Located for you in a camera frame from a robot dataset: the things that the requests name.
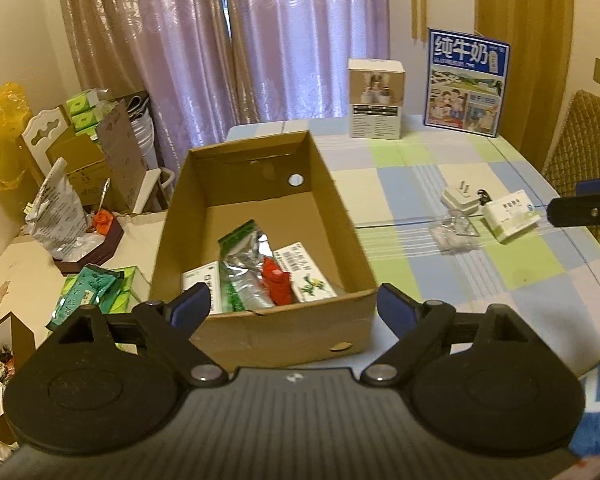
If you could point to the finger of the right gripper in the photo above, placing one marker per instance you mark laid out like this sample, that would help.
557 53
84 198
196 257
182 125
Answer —
588 187
563 212

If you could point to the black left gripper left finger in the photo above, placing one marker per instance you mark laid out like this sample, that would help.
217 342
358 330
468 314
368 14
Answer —
146 347

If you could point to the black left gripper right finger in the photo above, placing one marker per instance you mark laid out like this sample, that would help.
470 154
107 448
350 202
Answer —
428 330

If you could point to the white green tablet box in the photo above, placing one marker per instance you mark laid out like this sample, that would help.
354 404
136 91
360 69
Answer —
510 215

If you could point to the metal rack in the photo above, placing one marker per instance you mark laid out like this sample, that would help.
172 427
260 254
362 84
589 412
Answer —
454 233

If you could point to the white ointment box green bird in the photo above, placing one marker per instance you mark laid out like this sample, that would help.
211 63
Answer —
307 280

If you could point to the red candy packet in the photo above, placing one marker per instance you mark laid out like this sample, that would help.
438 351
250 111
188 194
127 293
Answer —
277 282

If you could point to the quilted beige chair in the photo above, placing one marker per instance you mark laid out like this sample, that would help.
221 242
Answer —
576 156

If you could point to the green tea packet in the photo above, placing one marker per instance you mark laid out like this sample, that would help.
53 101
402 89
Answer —
109 290

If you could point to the silver green foil packet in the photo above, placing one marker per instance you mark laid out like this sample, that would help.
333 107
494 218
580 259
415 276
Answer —
240 265

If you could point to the checkered tablecloth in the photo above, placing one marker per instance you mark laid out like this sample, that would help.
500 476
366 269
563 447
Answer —
393 192

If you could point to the white power adapter plug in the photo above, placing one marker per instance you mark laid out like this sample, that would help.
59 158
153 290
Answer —
461 197

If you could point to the brown cardboard box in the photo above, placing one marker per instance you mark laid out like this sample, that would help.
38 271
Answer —
260 221

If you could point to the silver foil bag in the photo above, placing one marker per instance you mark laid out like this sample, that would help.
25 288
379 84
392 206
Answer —
57 220

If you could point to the blue milk carton box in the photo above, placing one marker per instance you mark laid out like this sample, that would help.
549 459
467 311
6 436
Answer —
466 82

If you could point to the brown gold curtain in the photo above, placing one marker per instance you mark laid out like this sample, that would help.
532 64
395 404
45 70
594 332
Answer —
539 33

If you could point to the white product box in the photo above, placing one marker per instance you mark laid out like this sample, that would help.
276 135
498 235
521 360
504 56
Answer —
376 96

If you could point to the yellow plastic bag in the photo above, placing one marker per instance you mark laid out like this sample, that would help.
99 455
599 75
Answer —
15 114

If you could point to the purple curtain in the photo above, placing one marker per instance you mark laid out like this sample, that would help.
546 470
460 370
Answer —
211 65

